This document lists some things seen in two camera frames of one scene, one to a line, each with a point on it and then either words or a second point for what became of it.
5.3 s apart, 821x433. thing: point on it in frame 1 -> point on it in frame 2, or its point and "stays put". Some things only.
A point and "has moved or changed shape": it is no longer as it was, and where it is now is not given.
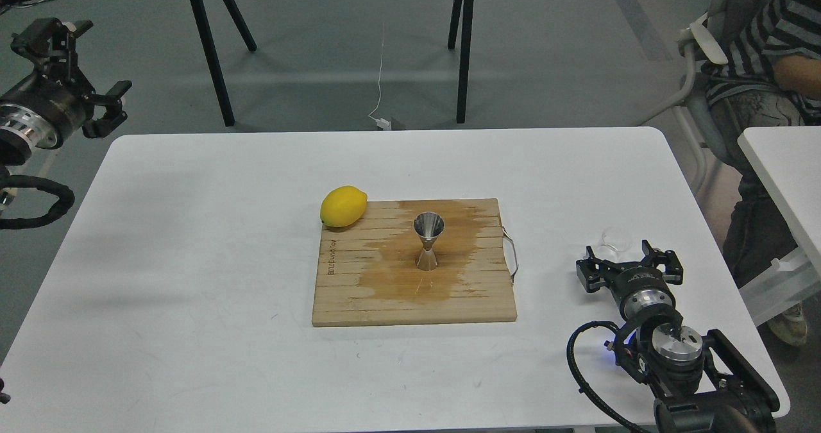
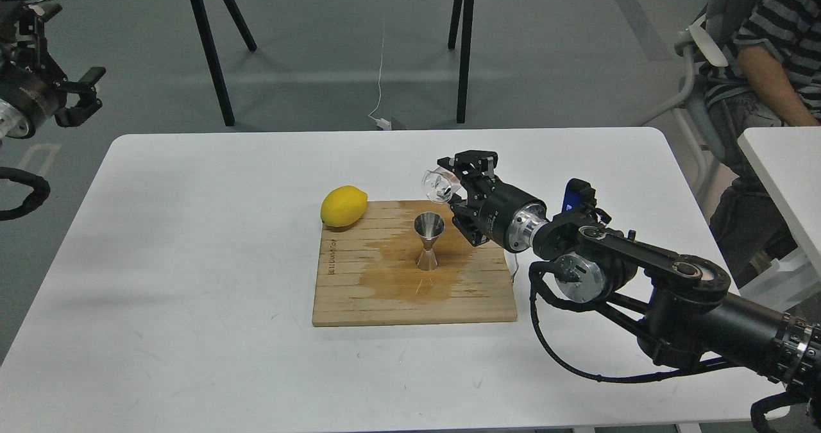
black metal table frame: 463,9 stays put
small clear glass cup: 614,244 has moved or changed shape
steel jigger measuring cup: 428,226 stays put
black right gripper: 635,286 -> 498,201
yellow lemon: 343,206 stays put
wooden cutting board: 367,273 stays put
